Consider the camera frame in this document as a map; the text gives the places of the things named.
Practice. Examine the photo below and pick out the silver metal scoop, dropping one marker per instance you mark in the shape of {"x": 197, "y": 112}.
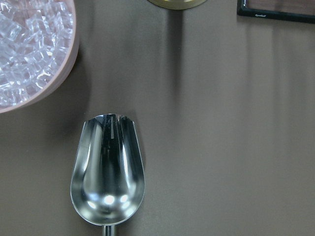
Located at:
{"x": 107, "y": 182}

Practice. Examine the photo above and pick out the wooden mug tree stand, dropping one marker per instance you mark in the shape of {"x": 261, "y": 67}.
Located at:
{"x": 177, "y": 4}

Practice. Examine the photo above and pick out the black framed wooden tray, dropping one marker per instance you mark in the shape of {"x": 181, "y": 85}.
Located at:
{"x": 288, "y": 10}

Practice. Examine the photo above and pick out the pink bowl of ice cubes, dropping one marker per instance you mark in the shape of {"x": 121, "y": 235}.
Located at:
{"x": 38, "y": 48}

